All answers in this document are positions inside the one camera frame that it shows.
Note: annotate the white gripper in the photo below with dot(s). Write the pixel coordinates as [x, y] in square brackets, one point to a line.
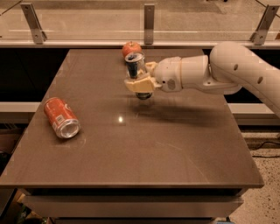
[168, 73]

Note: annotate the blue silver redbull can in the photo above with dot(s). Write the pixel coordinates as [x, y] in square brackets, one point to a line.
[135, 64]

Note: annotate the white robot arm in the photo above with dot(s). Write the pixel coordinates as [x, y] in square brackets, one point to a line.
[228, 68]

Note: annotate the orange soda can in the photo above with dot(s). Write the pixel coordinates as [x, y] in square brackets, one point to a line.
[62, 119]

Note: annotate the red apple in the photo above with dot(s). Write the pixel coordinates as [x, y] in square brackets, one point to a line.
[130, 47]

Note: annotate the glass barrier panel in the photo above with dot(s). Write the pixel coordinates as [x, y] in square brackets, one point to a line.
[122, 20]

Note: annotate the left metal bracket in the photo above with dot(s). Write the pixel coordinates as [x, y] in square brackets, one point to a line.
[37, 33]

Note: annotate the right metal bracket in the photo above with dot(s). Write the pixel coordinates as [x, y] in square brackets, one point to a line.
[258, 37]

